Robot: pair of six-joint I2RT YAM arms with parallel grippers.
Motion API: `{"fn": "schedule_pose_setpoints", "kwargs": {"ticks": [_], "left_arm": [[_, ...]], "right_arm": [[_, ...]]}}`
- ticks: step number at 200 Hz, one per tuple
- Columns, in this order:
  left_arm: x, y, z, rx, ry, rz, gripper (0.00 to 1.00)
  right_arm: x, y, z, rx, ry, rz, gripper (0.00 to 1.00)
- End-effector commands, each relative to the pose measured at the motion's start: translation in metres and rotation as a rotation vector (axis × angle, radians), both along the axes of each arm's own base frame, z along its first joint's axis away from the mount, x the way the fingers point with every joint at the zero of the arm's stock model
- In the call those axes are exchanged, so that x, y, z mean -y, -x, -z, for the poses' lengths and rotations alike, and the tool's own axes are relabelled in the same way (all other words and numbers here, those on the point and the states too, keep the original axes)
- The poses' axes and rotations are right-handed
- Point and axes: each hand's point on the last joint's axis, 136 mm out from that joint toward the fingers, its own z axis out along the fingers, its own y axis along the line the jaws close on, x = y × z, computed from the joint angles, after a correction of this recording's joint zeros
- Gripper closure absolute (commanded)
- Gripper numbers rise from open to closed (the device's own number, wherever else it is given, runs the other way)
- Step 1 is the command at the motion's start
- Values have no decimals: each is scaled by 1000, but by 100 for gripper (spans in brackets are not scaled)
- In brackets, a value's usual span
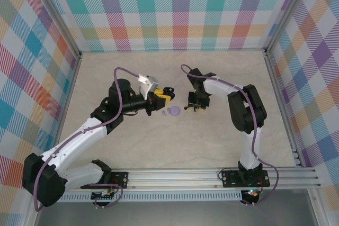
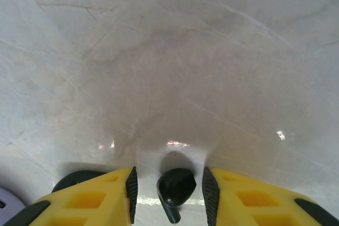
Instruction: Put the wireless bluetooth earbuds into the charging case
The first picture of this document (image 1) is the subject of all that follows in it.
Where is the aluminium upright post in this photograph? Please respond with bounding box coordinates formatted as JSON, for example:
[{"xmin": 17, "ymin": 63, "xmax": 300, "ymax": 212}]
[
  {"xmin": 264, "ymin": 0, "xmax": 312, "ymax": 55},
  {"xmin": 31, "ymin": 0, "xmax": 83, "ymax": 60}
]

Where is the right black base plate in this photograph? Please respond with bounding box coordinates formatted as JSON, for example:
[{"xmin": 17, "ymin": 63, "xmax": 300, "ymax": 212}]
[{"xmin": 221, "ymin": 170, "xmax": 271, "ymax": 188}]

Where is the black power wire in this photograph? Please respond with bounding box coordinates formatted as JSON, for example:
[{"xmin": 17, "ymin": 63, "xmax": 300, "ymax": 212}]
[{"xmin": 219, "ymin": 166, "xmax": 240, "ymax": 180}]

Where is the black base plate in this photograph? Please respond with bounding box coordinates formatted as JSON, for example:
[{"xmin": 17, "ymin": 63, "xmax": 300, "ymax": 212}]
[
  {"xmin": 221, "ymin": 170, "xmax": 271, "ymax": 188},
  {"xmin": 87, "ymin": 171, "xmax": 129, "ymax": 190}
]

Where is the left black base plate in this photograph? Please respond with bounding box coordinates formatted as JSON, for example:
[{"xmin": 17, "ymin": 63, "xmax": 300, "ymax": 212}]
[{"xmin": 87, "ymin": 171, "xmax": 129, "ymax": 190}]

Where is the aluminium mounting rail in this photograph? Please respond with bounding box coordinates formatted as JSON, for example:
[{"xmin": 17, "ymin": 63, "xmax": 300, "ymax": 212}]
[{"xmin": 60, "ymin": 167, "xmax": 323, "ymax": 191}]

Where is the aluminium table side rail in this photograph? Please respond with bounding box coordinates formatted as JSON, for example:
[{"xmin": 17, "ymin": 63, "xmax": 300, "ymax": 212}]
[
  {"xmin": 264, "ymin": 51, "xmax": 302, "ymax": 168},
  {"xmin": 49, "ymin": 53, "xmax": 83, "ymax": 158}
]

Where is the slotted grey cable duct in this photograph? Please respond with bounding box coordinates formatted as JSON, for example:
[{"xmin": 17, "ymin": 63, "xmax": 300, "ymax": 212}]
[{"xmin": 59, "ymin": 193, "xmax": 243, "ymax": 202}]

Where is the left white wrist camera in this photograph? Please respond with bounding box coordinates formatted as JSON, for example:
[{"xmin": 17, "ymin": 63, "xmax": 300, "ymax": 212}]
[{"xmin": 137, "ymin": 74, "xmax": 159, "ymax": 100}]

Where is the black round earbud case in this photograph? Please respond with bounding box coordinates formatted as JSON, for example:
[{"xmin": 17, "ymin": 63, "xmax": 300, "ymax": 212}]
[{"xmin": 163, "ymin": 86, "xmax": 176, "ymax": 99}]

